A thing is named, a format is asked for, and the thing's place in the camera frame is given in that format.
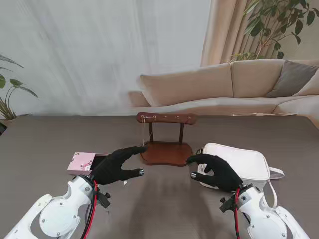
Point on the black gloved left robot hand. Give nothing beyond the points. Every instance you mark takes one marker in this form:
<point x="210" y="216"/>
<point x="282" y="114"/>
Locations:
<point x="112" y="166"/>

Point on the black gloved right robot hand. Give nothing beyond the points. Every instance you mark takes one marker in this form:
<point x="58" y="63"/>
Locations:
<point x="221" y="174"/>

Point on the white leather handbag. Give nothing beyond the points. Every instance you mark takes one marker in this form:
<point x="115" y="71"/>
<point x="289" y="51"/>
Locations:
<point x="244" y="159"/>

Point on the pink floral box sleeve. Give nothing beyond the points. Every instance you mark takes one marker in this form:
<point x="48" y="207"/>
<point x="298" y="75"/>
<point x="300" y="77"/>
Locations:
<point x="81" y="161"/>

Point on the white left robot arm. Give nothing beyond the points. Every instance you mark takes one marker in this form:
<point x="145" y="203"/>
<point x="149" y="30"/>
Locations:
<point x="57" y="211"/>

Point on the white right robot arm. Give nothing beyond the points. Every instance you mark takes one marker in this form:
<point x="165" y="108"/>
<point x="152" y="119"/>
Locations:
<point x="261" y="219"/>

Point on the brown wooden jewelry stand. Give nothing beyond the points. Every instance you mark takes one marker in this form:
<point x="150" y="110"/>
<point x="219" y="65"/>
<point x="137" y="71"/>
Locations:
<point x="164" y="154"/>

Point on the beige plant pot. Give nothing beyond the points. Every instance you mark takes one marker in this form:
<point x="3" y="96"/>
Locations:
<point x="7" y="122"/>

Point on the dark flat device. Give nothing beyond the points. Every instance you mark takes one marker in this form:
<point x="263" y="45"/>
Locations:
<point x="2" y="129"/>

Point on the grey sofa cushion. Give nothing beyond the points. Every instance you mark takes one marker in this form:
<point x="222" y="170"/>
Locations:
<point x="291" y="79"/>

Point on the white sheer curtain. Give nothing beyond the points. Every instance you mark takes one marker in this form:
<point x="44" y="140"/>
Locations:
<point x="99" y="49"/>

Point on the beige sofa cushion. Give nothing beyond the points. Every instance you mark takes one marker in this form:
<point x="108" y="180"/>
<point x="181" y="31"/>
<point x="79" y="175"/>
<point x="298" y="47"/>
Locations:
<point x="311" y="87"/>

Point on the broad-leaf green houseplant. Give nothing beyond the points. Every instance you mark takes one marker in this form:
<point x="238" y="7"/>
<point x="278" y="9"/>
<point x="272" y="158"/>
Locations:
<point x="17" y="83"/>

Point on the beige drape curtain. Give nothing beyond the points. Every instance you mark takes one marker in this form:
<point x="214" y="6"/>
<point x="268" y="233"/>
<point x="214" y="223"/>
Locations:
<point x="224" y="30"/>

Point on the tall dark green leafy plant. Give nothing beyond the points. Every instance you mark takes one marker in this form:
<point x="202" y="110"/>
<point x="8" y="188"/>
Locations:
<point x="259" y="25"/>

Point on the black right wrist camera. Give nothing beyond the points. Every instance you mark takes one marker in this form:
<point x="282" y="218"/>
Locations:
<point x="226" y="204"/>

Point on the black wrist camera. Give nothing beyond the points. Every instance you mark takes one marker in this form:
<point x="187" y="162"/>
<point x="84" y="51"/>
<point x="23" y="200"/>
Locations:
<point x="103" y="199"/>
<point x="226" y="204"/>

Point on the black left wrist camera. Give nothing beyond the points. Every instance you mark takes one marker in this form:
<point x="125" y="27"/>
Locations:
<point x="103" y="199"/>

